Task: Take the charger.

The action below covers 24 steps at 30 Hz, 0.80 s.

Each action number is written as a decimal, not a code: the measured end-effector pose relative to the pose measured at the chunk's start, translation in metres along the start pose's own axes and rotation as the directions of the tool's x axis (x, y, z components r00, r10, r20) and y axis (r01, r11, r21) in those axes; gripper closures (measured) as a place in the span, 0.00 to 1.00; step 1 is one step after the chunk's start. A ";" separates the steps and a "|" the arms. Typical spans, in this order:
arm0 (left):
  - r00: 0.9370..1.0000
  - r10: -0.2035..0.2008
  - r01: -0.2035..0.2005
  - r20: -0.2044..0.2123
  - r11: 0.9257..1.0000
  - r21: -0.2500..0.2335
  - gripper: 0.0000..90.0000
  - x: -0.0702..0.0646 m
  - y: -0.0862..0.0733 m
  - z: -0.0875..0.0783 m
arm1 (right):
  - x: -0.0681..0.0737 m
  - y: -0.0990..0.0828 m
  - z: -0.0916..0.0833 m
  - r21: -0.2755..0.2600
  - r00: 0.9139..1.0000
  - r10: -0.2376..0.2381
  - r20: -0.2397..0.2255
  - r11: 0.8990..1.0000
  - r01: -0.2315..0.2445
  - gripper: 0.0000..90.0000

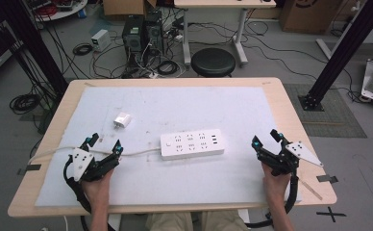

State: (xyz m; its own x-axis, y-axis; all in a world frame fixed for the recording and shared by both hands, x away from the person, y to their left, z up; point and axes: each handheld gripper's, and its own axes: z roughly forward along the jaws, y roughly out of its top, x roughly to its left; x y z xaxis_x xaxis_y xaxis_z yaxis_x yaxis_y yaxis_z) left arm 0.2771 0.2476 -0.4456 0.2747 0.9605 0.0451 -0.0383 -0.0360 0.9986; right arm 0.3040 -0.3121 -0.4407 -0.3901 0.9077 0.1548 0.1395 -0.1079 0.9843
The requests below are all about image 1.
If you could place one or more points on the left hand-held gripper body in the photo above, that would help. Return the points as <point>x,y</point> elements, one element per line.
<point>82,162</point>

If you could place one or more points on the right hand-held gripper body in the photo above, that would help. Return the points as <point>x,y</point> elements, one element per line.
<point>279,162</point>

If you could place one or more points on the white charger adapter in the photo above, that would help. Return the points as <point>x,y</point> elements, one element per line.
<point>122,120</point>

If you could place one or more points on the white power strip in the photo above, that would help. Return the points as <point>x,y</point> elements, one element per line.
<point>191,144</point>

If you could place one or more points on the person's right hand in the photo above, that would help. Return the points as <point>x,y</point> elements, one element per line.
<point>275,186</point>

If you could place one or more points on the person's left hand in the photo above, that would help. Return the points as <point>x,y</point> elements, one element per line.
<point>98,191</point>

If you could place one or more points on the wooden table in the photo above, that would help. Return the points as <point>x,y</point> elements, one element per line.
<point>282,106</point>

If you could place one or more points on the thin wooden stick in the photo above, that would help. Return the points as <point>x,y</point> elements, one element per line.
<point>310,189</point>

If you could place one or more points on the black tape strip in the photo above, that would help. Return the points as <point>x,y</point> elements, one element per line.
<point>30,168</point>
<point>327,178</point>

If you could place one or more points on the grey floor mat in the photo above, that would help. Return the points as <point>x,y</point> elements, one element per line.
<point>335,118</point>

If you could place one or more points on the black tape cross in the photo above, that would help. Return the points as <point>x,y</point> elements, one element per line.
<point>331,214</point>

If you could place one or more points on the white foam mat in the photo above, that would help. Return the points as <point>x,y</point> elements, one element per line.
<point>181,106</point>

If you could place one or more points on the person's right leg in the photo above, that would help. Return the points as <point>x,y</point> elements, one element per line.
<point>223,222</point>

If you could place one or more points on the person's leg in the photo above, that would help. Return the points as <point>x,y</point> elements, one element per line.
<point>168,223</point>
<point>223,222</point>

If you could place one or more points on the person's left leg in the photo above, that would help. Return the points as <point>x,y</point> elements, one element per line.
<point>168,223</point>

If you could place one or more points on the black round stool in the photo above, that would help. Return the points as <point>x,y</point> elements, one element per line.
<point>212,61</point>

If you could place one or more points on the white power supply box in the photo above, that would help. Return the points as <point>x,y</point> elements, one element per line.
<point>100,40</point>

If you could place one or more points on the black computer tower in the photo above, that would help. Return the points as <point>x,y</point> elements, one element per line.
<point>154,32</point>
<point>133,35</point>

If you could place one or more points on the large cardboard box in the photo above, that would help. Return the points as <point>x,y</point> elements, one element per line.
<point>309,16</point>

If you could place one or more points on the round white table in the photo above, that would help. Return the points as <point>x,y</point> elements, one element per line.
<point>59,9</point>

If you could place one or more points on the white desk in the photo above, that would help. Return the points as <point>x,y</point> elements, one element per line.
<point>223,3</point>

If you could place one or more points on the black metal post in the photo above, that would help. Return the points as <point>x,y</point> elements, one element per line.
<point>344,48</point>
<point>34,41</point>

